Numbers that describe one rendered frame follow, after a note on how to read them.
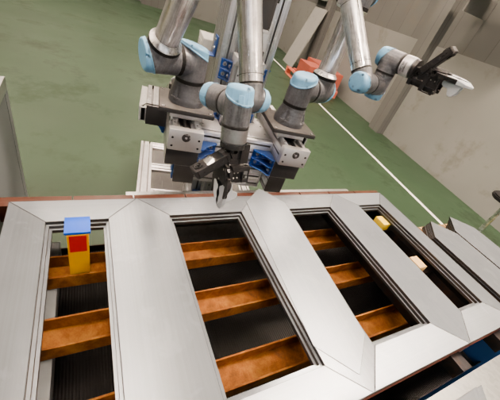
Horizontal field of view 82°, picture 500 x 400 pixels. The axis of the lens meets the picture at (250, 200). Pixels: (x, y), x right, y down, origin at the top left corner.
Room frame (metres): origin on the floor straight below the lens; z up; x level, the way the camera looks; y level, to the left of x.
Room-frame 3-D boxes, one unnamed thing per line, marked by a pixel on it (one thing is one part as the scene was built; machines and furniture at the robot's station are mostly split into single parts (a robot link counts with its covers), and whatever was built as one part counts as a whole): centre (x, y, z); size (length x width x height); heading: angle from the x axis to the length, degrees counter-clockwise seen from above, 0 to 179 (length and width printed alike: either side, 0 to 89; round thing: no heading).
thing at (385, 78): (1.34, -0.32, 1.34); 0.11 x 0.08 x 0.11; 142
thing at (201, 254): (0.86, -0.09, 0.70); 1.66 x 0.08 x 0.05; 126
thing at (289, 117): (1.41, -0.04, 1.09); 0.15 x 0.15 x 0.10
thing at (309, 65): (7.66, -0.34, 0.25); 1.36 x 0.93 x 0.51; 26
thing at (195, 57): (1.19, 0.41, 1.20); 0.13 x 0.12 x 0.14; 139
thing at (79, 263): (0.50, 0.40, 0.78); 0.05 x 0.05 x 0.19; 36
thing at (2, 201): (1.00, 0.01, 0.80); 1.62 x 0.04 x 0.06; 126
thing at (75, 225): (0.50, 0.40, 0.88); 0.06 x 0.06 x 0.02; 36
